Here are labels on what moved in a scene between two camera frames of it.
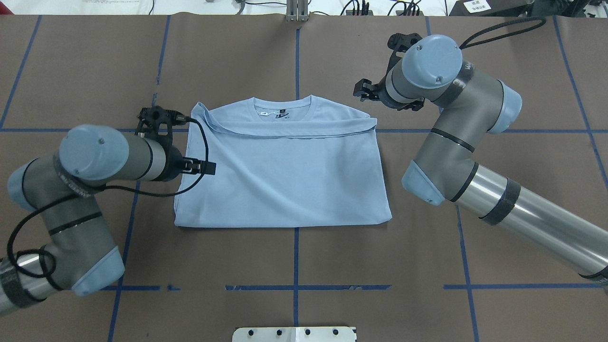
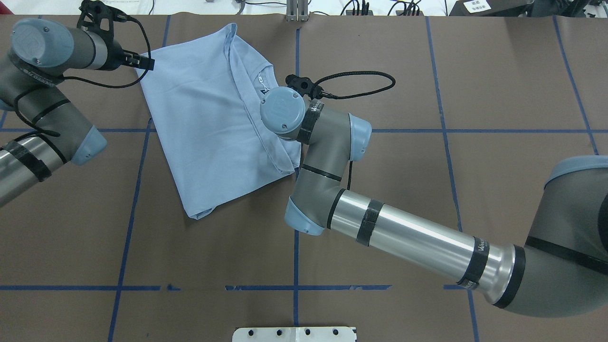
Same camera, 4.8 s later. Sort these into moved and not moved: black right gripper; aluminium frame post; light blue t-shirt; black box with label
Moved: black right gripper; light blue t-shirt
Not moved: black box with label; aluminium frame post
